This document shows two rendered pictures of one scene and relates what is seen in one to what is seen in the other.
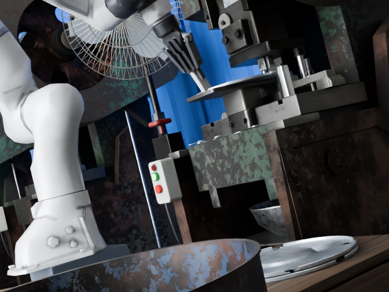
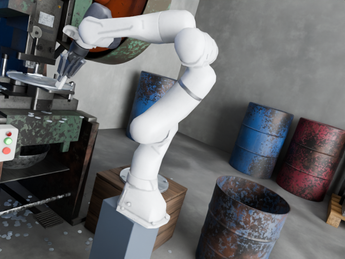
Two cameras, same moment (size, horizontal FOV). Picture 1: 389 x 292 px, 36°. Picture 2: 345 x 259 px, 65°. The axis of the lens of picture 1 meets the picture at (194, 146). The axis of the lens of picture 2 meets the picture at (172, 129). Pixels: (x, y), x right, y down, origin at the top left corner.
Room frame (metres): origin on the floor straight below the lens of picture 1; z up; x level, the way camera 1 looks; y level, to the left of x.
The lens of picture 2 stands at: (1.75, 1.26, 1.01)
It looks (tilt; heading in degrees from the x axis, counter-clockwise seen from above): 12 degrees down; 246
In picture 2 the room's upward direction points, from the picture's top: 16 degrees clockwise
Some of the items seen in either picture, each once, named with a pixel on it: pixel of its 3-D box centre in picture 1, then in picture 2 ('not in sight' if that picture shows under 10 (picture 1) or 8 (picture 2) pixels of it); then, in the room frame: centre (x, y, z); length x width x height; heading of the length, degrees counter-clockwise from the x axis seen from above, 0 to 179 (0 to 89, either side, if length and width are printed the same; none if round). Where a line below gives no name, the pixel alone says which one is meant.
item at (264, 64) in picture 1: (265, 64); (30, 63); (1.91, -0.28, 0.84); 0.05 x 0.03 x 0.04; 37
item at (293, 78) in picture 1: (272, 88); (26, 79); (1.91, -0.28, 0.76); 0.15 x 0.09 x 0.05; 37
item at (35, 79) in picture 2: (242, 85); (41, 80); (1.84, -0.19, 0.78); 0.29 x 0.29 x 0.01
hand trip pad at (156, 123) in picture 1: (162, 131); not in sight; (2.04, 0.09, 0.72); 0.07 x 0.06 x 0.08; 127
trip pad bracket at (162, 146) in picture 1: (172, 160); not in sight; (2.03, 0.08, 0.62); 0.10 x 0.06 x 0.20; 37
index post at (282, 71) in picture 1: (285, 80); (71, 90); (1.70, -0.29, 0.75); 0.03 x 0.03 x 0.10; 37
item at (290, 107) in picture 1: (280, 113); (23, 95); (1.91, -0.29, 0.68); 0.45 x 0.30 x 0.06; 37
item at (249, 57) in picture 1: (267, 56); (29, 58); (1.92, -0.29, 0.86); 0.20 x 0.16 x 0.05; 37
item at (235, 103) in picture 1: (235, 108); (44, 96); (1.81, -0.15, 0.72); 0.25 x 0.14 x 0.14; 127
